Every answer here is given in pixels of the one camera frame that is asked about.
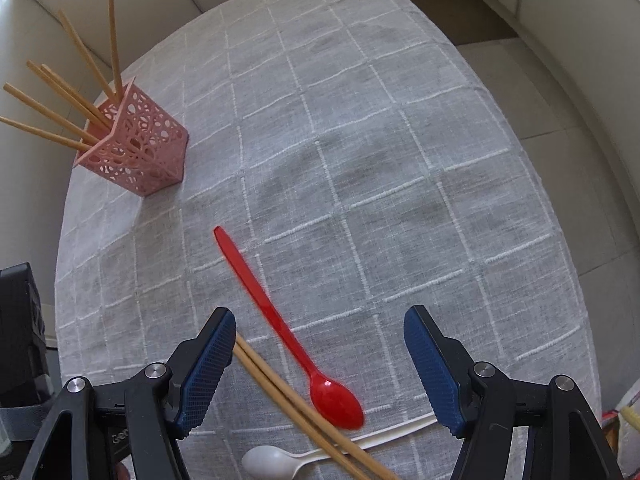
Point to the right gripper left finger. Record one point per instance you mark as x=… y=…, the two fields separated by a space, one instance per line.
x=90 y=429

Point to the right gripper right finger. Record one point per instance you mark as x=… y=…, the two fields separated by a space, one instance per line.
x=481 y=406

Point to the white plastic spoon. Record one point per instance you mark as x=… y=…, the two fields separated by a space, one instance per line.
x=270 y=462

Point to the long wooden chopstick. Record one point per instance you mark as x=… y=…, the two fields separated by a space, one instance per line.
x=370 y=466

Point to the short visible wooden chopstick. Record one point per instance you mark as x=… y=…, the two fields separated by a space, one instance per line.
x=296 y=416

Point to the wooden chopstick pile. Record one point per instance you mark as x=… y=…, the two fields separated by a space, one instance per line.
x=45 y=111
x=87 y=57
x=69 y=97

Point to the snack packages in basket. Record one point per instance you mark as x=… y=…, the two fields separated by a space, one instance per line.
x=621 y=429

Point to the pink perforated utensil holder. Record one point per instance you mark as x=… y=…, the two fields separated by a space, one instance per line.
x=144 y=151

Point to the grey checked tablecloth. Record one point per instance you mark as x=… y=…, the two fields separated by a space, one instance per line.
x=361 y=168

